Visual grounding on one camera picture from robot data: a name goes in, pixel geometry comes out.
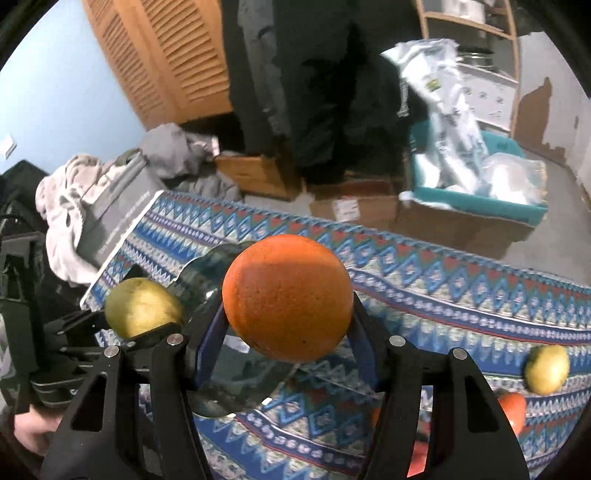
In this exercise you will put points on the grey sweatshirt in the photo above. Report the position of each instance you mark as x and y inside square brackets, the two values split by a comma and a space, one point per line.
[171, 147]

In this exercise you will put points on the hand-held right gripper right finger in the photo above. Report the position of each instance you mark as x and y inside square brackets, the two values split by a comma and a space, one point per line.
[364, 360]

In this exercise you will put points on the black bag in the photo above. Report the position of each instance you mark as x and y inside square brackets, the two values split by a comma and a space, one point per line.
[21, 194]

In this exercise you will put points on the blue patterned tablecloth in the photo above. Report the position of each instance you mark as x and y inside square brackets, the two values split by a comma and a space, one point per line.
[438, 286]

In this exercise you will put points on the plain brown cardboard box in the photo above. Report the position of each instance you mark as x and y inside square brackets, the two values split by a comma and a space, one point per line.
[258, 177]

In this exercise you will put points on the large red apple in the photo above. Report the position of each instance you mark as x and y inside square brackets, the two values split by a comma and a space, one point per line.
[418, 459]

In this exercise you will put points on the teal plastic bin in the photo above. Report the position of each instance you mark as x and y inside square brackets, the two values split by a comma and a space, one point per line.
[489, 205]

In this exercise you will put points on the grey package with white print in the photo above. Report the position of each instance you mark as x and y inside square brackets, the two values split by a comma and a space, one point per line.
[115, 207]

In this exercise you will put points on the yellow-green mango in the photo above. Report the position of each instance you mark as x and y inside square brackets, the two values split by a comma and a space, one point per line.
[547, 369]
[138, 307]

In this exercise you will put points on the white drawer unit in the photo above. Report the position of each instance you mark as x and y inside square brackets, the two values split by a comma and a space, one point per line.
[489, 99]

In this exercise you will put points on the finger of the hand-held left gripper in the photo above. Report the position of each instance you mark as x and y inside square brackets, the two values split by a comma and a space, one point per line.
[154, 339]
[83, 323]

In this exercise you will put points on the dark glass plate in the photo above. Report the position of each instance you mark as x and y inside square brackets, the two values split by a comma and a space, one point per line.
[244, 374]

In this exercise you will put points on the grey hanging jacket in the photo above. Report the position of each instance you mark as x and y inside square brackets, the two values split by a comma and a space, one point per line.
[263, 69]

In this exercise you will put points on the person's left hand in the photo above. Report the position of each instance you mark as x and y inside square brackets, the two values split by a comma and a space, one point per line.
[34, 434]

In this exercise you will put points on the dark hanging coat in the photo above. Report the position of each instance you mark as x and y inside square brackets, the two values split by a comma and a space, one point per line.
[341, 83]

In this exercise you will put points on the white towel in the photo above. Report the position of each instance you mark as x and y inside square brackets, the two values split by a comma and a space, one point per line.
[60, 207]

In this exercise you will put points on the white printed plastic bag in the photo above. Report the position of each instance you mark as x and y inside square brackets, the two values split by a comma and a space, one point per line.
[438, 106]

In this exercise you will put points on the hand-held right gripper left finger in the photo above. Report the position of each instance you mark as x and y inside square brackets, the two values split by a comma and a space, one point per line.
[208, 350]

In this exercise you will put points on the cardboard box with white label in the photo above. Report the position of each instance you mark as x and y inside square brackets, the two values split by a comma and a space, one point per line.
[351, 207]

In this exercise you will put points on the clear plastic bag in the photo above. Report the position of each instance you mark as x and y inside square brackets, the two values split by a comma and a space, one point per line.
[512, 177]

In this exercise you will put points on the large orange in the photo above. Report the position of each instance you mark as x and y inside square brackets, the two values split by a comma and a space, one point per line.
[515, 410]

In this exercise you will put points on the large cardboard box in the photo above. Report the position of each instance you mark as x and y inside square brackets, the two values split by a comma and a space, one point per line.
[443, 230]

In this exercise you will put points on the wooden shelf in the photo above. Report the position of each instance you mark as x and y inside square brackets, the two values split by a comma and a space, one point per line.
[515, 55]

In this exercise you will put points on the white light switch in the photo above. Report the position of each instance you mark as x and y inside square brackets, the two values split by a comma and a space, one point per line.
[7, 146]

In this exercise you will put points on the wooden louvred door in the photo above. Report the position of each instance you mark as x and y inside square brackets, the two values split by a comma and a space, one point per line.
[124, 60]
[189, 50]

